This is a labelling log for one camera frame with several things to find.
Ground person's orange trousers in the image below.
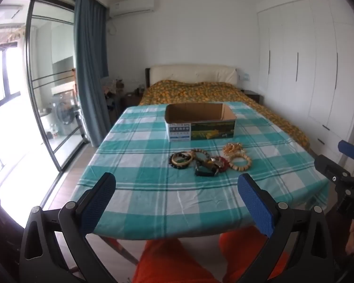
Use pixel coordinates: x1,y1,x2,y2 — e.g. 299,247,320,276
133,225,287,283

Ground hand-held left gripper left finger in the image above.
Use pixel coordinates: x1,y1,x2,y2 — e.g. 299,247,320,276
19,172,117,283

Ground dark wooden nightstand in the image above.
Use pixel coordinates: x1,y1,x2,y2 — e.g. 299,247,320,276
240,90,264,105
122,93,143,109

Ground white built-in wardrobe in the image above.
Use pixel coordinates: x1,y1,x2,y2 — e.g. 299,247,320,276
257,0,354,166

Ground grey washing machine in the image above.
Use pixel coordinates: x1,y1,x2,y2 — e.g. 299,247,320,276
51,91,86,136

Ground cardboard box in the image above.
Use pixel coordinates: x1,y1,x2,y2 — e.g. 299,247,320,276
164,103,236,142

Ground sliding glass door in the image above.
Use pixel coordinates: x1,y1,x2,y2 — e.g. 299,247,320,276
25,0,87,171

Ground thick wooden bead bracelet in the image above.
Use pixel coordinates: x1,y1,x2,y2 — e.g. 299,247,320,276
228,155,252,172

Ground black bracelet with green pendant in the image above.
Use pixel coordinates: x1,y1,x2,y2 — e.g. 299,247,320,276
169,152,194,171

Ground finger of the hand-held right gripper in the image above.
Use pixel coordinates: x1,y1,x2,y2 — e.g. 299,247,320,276
338,140,354,163
314,154,352,185

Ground red bead bracelet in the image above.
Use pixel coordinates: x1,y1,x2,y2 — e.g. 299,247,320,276
214,156,229,173

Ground gold bead necklace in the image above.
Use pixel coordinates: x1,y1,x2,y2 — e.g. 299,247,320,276
223,142,248,157

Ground thin wooden bead bracelet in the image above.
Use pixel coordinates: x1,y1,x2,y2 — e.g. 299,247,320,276
190,149,213,163

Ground bed with orange floral bedspread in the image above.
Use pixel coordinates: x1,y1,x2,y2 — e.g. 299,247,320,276
139,79,310,151

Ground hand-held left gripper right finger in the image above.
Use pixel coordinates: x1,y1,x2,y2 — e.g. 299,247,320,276
238,173,336,283

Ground gold clasp keychain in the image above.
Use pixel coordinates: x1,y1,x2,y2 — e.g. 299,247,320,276
205,156,222,168

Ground white air conditioner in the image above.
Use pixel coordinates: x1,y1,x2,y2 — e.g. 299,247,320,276
108,0,154,17

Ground teal checked tablecloth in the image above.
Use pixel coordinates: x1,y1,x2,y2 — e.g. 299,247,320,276
69,102,331,241

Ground blue curtain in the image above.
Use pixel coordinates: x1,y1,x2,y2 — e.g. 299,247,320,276
74,0,111,148

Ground thin gold bangle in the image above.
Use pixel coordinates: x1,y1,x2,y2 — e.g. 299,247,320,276
172,153,193,166

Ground cream padded headboard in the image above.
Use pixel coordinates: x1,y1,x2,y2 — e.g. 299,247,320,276
145,64,238,87

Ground pile of household clutter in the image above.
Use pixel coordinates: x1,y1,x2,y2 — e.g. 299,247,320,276
104,78,125,108

